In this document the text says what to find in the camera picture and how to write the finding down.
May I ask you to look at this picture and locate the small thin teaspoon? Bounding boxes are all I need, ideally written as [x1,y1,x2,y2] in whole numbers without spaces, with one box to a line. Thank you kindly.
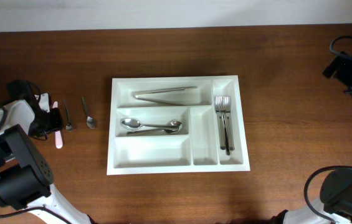
[64,100,74,132]

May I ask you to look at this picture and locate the small steel teaspoon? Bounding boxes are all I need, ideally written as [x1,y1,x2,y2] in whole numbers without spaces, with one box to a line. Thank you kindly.
[81,97,97,129]

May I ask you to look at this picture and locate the large steel spoon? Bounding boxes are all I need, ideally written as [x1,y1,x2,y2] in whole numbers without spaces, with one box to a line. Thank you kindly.
[126,120,182,136]
[120,117,180,131]

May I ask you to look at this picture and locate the steel tongs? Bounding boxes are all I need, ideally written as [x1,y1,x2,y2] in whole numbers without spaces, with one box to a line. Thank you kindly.
[131,86,197,106]

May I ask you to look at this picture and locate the steel fork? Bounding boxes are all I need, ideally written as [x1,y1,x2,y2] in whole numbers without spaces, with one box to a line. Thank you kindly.
[222,96,235,151]
[214,96,227,150]

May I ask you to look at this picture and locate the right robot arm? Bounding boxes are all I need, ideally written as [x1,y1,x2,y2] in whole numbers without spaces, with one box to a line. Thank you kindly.
[270,52,352,224]

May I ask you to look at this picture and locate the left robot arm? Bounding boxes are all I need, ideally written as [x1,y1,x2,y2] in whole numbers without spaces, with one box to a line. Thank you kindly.
[0,80,94,223]

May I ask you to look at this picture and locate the white cutlery tray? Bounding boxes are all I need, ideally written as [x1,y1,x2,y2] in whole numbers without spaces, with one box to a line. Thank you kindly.
[107,75,250,175]

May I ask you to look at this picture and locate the left black cable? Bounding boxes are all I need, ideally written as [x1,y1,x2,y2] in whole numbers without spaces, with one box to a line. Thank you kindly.
[0,81,74,224]

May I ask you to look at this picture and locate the black cable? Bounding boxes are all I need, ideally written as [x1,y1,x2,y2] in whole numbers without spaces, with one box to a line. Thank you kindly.
[303,35,352,224]
[0,81,74,224]

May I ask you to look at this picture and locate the right black cable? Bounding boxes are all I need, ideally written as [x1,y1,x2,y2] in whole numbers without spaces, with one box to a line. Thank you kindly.
[303,35,352,224]

